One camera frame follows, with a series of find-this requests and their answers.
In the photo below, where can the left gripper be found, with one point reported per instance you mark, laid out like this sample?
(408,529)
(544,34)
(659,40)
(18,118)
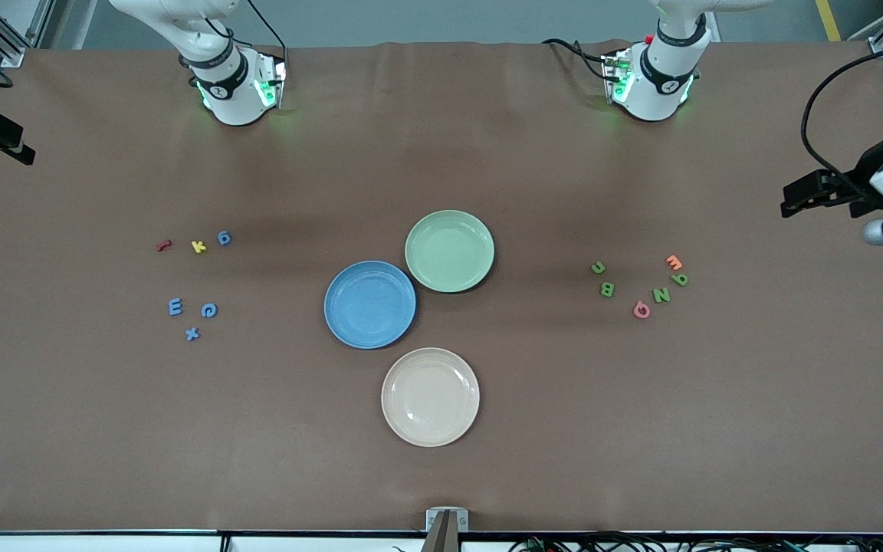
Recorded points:
(864,178)

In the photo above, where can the green foam lowercase q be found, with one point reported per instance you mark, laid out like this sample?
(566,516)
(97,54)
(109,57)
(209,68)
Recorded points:
(680,279)

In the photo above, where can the green foam capital N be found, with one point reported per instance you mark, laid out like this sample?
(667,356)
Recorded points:
(661,294)

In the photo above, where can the green foam letter B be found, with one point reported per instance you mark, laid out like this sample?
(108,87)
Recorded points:
(608,289)

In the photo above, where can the blue foam letter G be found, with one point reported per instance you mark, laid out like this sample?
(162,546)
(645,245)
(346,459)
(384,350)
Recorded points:
(209,310)

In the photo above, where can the blue foam letter X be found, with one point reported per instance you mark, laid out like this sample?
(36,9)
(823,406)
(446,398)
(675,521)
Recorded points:
(192,333)

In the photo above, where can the blue plastic plate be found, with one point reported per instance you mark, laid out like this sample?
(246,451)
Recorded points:
(370,304)

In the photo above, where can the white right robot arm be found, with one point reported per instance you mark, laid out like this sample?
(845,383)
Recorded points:
(227,100)

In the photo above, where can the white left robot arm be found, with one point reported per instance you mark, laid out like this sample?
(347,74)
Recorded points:
(652,92)

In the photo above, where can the orange foam letter E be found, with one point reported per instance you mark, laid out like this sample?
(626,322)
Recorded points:
(674,262)

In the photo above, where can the pink foam letter Q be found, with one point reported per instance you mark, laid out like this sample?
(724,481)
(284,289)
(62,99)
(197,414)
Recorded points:
(641,309)

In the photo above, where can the blue foam letter E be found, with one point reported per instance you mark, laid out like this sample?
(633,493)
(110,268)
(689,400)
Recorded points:
(175,307)

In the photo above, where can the brown table cover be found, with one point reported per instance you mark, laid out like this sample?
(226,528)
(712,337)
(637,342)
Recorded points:
(181,429)

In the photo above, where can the green plastic plate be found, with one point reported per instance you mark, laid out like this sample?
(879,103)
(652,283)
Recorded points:
(449,251)

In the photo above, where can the beige plastic plate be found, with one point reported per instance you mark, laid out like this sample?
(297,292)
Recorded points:
(430,396)

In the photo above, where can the white table edge rail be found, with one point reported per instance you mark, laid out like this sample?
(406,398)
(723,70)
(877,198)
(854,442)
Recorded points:
(104,544)

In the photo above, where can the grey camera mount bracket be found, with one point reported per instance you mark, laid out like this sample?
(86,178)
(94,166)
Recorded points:
(447,521)

